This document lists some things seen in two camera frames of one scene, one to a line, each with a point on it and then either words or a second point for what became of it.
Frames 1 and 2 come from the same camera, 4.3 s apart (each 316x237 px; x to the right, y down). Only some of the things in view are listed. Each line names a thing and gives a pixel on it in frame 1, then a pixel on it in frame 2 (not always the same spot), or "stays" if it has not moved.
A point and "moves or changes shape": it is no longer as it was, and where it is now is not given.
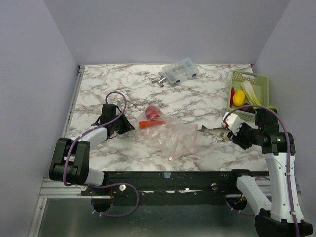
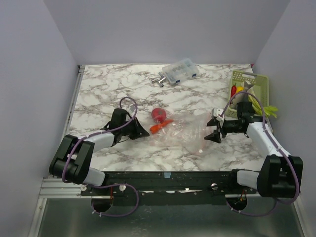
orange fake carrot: x=144 y=124 to x=155 y=129
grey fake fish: x=221 y=132 to x=241 y=98
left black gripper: x=128 y=126 to x=139 y=131
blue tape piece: x=167 y=175 stays
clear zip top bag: x=172 y=139 moves or changes shape
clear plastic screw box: x=180 y=71 stays
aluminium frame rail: x=51 y=188 stays
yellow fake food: x=238 y=98 to x=239 y=88
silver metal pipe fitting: x=160 y=81 stays
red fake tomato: x=152 y=112 to x=159 y=115
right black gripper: x=237 y=137 to x=220 y=128
